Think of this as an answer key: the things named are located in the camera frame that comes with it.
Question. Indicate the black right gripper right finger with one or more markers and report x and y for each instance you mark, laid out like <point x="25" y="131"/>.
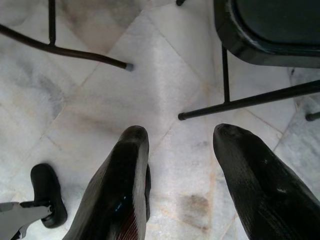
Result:
<point x="270" y="200"/>

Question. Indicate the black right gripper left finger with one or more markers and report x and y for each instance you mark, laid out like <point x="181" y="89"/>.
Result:
<point x="117" y="190"/>

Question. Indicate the robot black right foot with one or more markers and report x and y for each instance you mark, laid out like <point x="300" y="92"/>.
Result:
<point x="148" y="190"/>

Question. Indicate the robot silver left leg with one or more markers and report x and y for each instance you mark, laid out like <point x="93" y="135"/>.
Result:
<point x="22" y="212"/>

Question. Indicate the black chair with padded seat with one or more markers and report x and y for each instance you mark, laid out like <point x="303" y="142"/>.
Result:
<point x="270" y="27"/>

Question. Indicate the black chair leg tip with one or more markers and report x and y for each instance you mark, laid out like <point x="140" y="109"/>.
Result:
<point x="180" y="2"/>

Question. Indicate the dark metal chair frame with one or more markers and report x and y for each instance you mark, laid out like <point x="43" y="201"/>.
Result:
<point x="62" y="51"/>

